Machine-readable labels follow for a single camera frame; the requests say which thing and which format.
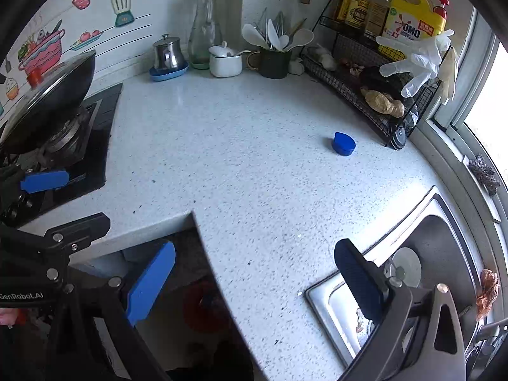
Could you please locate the yellow detergent bottle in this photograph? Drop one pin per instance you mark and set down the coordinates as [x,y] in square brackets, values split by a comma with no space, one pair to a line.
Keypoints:
[408,16]

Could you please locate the white condiment jar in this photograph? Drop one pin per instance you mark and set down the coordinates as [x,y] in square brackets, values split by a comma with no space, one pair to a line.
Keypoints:
[226,65]

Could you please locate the cream rubber glove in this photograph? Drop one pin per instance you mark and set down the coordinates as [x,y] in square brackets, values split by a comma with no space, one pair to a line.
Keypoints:
[448,75]

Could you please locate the eggshell pieces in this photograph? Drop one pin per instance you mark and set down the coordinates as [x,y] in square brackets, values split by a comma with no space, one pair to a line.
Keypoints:
[360,327]

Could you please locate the clear plastic glove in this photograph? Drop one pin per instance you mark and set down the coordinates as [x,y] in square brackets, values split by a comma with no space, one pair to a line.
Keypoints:
[420,63]

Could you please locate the ginger root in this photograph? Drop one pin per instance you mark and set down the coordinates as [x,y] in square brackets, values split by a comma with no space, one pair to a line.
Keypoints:
[383,103]

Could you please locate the black round disc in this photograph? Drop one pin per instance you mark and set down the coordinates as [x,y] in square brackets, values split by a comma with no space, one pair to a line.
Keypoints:
[397,139]

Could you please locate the kitchen wall sticker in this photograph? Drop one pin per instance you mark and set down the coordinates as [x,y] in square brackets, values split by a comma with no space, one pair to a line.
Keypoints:
[43,53]

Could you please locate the white plate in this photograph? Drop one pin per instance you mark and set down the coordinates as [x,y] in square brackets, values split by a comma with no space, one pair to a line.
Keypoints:
[408,264]

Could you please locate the bunch of white spoons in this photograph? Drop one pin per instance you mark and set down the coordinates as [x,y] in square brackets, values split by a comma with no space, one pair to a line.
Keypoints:
[254,33]

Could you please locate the black wok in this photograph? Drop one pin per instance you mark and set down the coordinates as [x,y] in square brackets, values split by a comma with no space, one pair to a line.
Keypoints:
[59,99]

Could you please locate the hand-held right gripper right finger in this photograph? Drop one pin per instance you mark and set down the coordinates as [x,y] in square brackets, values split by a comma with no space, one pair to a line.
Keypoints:
[359,280]

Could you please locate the steel canister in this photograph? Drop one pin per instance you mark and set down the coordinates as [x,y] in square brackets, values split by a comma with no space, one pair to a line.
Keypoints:
[166,53]

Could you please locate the garlic bulb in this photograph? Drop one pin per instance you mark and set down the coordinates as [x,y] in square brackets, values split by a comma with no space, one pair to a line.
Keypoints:
[327,59]
[295,66]

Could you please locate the brown dishcloth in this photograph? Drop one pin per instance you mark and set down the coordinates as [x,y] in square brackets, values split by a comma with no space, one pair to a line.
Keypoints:
[488,289]

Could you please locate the steel sink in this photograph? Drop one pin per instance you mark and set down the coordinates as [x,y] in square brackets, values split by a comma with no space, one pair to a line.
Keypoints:
[444,254]

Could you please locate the dark utensil mug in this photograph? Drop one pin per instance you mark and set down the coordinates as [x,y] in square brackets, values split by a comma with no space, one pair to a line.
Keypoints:
[274,65]

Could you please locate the blue saucer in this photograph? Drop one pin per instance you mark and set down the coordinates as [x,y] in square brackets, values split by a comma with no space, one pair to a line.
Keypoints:
[166,76]

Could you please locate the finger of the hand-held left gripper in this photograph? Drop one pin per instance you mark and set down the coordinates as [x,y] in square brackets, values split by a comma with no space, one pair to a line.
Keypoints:
[43,180]
[79,226]

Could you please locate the glass carafe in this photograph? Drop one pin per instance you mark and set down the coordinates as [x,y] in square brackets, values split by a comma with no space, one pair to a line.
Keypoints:
[204,31]

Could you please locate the blue oval cap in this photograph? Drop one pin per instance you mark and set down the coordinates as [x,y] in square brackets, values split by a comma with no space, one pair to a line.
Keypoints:
[343,145]

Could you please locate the steel faucet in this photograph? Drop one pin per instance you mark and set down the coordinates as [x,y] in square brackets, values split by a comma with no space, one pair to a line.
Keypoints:
[492,329]

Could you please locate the red bucket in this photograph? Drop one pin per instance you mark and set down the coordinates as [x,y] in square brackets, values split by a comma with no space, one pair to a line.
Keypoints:
[194,309]

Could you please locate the window frame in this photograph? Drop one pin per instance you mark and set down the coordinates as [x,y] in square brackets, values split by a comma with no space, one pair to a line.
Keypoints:
[472,67]

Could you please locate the glass lid red knob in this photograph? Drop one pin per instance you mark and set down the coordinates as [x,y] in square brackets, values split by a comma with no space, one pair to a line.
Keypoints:
[59,75]

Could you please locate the black gas stove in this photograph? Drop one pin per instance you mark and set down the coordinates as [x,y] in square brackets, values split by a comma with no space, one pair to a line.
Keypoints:
[91,158]

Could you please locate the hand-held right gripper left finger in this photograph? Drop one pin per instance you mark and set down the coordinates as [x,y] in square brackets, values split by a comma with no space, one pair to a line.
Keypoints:
[151,281]

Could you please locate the steel wool scourer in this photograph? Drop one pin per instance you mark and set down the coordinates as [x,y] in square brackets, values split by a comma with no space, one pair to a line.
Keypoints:
[484,172]

